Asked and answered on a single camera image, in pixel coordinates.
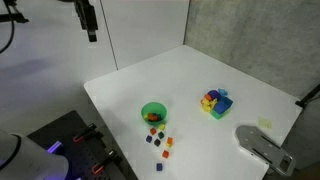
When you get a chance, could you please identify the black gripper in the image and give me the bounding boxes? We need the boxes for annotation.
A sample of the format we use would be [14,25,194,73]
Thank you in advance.
[73,0,99,43]

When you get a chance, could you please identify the green plastic bowl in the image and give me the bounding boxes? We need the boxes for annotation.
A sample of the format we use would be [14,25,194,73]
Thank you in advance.
[140,101,168,127]

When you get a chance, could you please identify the purple toy piece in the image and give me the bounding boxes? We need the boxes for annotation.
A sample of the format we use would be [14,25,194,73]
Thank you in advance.
[206,89,220,100]

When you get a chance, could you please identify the yellow toy piece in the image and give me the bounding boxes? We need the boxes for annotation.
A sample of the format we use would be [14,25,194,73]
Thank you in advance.
[200,98,218,114]

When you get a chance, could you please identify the light blue toy piece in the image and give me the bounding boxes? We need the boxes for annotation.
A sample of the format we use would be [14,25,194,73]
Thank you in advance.
[217,87,230,96]

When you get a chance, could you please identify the green toy base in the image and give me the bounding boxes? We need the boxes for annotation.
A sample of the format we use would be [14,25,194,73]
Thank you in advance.
[210,107,233,121]

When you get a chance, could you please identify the blue toy cube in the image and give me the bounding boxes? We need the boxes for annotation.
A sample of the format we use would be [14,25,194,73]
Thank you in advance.
[213,96,234,116]

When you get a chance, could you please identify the pale yellow sticky note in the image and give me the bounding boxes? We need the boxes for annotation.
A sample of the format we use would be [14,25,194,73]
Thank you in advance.
[258,117,273,130]

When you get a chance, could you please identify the grey metal mounting plate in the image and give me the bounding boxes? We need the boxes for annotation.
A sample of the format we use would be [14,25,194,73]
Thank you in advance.
[235,124,297,177]

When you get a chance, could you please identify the black pole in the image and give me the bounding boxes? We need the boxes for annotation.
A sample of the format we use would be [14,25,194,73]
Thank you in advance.
[294,83,320,110]

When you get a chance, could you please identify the black mount bracket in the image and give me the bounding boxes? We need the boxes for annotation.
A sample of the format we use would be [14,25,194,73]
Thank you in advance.
[0,0,30,25]

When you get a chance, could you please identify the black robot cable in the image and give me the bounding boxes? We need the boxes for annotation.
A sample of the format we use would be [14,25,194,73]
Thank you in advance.
[0,0,17,55]

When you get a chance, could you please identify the black clamp with red handle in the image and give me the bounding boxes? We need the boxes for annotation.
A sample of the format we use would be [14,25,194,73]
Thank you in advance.
[91,150,118,176]
[72,123,98,144]

